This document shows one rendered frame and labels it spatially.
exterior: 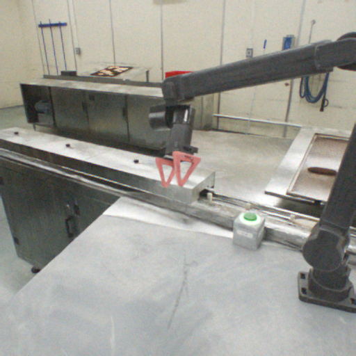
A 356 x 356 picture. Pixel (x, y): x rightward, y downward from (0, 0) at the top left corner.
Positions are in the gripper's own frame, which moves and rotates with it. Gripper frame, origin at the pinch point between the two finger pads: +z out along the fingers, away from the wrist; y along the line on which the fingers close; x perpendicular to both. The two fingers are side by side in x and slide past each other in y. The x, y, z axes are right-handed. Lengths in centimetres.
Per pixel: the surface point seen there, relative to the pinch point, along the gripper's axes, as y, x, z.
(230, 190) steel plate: 30.1, -37.2, -5.3
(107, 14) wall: 458, -10, -332
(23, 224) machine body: 122, 35, 26
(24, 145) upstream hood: 87, 41, -13
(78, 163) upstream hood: 60, 18, -7
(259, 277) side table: -8.3, -23.3, 19.4
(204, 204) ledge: 18.5, -19.9, 2.5
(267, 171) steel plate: 38, -61, -19
